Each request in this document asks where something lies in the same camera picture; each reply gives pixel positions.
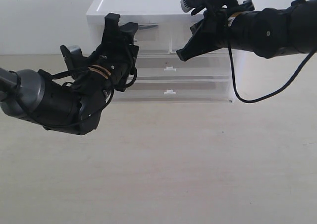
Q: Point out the clear middle wide drawer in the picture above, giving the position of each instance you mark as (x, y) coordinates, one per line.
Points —
(214, 66)

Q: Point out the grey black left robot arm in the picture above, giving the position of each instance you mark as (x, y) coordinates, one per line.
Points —
(72, 101)

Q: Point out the white translucent drawer cabinet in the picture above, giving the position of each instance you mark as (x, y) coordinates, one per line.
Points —
(150, 11)

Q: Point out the clear bottom wide drawer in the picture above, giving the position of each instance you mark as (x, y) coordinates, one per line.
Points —
(178, 91)

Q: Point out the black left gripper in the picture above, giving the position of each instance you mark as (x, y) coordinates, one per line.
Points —
(109, 66)

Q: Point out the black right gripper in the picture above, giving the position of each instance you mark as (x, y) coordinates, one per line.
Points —
(214, 31)

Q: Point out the clear wide drawer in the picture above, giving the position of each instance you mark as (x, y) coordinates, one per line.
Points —
(178, 91)
(214, 66)

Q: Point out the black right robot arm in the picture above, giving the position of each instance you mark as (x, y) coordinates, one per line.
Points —
(268, 33)

